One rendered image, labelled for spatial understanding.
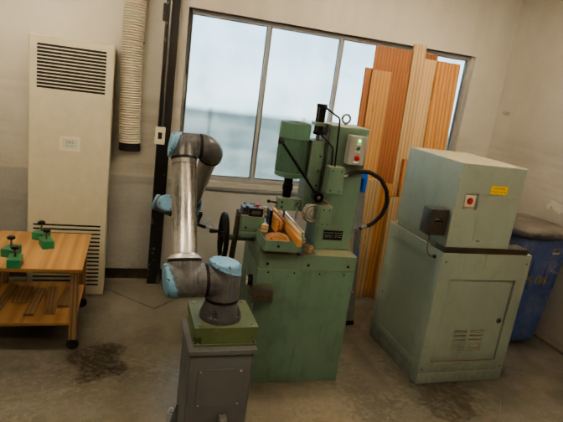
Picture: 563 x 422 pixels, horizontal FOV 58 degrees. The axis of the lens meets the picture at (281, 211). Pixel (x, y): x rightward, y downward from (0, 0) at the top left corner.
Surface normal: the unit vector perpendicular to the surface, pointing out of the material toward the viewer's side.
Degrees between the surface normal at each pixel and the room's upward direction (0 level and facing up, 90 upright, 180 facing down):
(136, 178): 90
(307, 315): 90
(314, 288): 90
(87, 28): 90
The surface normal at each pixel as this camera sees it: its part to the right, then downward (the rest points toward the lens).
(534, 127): -0.95, -0.05
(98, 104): 0.28, 0.27
